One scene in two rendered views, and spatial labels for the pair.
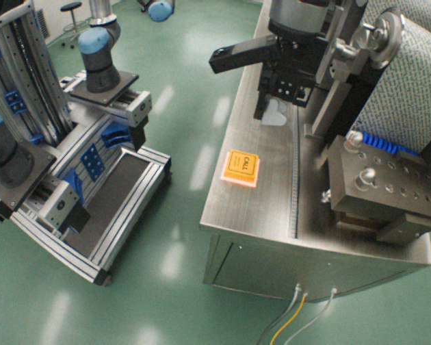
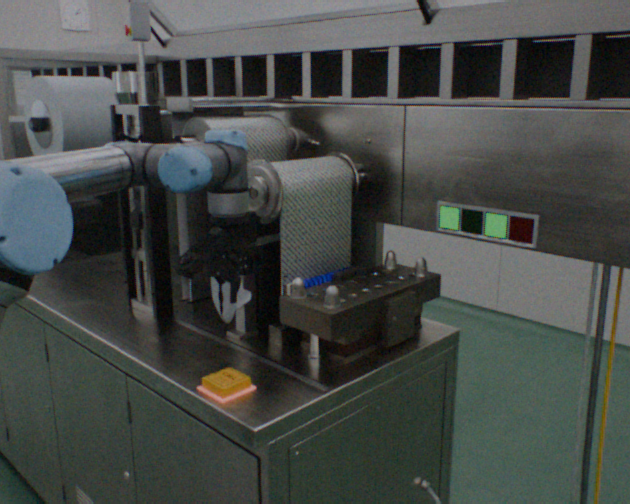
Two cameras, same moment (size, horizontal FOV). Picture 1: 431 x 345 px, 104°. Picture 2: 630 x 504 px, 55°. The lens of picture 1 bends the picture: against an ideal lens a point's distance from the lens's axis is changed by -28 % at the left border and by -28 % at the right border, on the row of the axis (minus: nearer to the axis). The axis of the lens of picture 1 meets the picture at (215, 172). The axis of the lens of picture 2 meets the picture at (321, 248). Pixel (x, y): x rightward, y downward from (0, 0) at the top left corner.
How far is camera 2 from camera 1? 85 cm
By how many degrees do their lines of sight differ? 57
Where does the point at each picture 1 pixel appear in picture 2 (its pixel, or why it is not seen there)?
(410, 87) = (306, 216)
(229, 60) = (201, 260)
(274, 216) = (297, 390)
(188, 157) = not seen: outside the picture
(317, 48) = (251, 222)
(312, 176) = (285, 356)
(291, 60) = (237, 240)
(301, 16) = (241, 202)
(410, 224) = (394, 303)
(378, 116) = (296, 259)
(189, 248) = not seen: outside the picture
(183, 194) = not seen: outside the picture
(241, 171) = (234, 381)
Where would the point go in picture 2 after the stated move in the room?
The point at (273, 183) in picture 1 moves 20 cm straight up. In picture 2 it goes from (265, 377) to (262, 285)
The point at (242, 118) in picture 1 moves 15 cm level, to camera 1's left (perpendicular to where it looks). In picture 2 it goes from (166, 364) to (104, 389)
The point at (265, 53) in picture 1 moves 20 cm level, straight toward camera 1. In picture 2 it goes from (223, 242) to (295, 263)
